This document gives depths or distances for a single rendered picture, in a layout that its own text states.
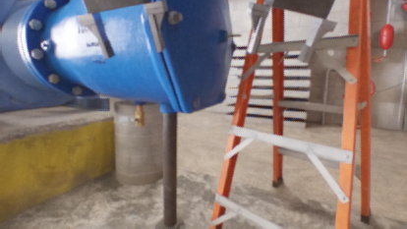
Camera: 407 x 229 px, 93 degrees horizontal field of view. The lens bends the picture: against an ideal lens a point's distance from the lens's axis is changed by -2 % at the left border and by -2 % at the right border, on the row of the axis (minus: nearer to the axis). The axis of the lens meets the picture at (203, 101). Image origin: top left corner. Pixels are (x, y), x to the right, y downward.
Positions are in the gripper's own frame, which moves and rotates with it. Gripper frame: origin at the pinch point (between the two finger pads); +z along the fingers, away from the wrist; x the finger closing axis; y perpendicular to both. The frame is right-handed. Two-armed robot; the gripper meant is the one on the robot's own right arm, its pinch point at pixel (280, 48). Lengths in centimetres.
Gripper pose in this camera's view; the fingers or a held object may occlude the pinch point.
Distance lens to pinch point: 51.3
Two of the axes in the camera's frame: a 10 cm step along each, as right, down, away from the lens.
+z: -1.9, 8.6, 4.8
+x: 9.8, 1.2, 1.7
